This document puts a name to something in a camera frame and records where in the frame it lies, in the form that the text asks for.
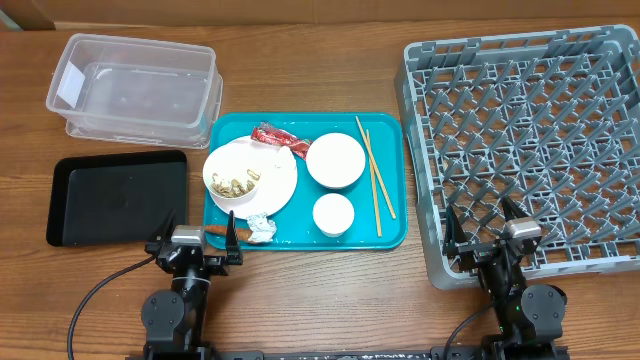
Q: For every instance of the white tissue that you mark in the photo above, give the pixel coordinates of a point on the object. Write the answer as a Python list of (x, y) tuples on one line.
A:
[(262, 228)]

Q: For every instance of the white round plate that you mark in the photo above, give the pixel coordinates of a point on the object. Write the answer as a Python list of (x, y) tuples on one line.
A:
[(277, 185)]

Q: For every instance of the small white cup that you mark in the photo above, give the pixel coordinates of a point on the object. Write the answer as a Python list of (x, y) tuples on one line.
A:
[(333, 214)]

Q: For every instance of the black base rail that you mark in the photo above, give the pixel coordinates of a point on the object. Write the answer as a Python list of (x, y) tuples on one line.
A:
[(435, 353)]

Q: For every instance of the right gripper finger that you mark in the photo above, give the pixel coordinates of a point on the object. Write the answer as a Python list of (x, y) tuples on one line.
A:
[(454, 233), (511, 209)]

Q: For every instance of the teal serving tray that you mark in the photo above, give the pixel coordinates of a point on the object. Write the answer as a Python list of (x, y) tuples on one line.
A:
[(296, 230)]

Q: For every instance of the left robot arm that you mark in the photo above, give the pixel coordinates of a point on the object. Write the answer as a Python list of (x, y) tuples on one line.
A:
[(174, 318)]

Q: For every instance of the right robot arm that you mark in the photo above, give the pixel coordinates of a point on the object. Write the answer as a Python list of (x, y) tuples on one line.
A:
[(529, 316)]

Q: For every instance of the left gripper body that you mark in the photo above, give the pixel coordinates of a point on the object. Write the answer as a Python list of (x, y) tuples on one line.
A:
[(215, 267)]

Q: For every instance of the clear plastic waste bin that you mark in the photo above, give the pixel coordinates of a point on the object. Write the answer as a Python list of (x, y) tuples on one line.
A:
[(136, 90)]

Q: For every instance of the grey dishwasher rack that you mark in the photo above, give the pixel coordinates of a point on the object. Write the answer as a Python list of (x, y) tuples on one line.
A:
[(548, 119)]

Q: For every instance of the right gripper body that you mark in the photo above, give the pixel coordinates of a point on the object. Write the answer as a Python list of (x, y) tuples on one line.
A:
[(475, 254)]

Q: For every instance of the white bowl with food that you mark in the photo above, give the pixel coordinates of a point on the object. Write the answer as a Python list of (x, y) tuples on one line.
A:
[(232, 172)]

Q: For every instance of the right wooden chopstick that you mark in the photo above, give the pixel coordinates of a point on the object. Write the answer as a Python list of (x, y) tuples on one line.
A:
[(377, 172)]

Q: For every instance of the black food waste tray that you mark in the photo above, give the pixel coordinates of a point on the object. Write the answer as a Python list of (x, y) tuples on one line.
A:
[(116, 198)]

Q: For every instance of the red snack wrapper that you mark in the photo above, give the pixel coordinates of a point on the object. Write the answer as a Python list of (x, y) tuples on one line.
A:
[(269, 134)]

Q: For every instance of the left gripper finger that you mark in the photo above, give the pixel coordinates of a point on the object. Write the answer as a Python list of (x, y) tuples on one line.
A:
[(165, 230), (231, 239)]

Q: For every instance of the rice and food scraps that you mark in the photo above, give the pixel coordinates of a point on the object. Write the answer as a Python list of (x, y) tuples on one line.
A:
[(235, 185)]

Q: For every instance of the large white bowl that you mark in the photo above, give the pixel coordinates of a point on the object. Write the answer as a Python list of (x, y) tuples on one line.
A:
[(335, 160)]

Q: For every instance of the orange carrot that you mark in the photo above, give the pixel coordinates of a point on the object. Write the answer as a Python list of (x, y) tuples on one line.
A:
[(243, 234)]

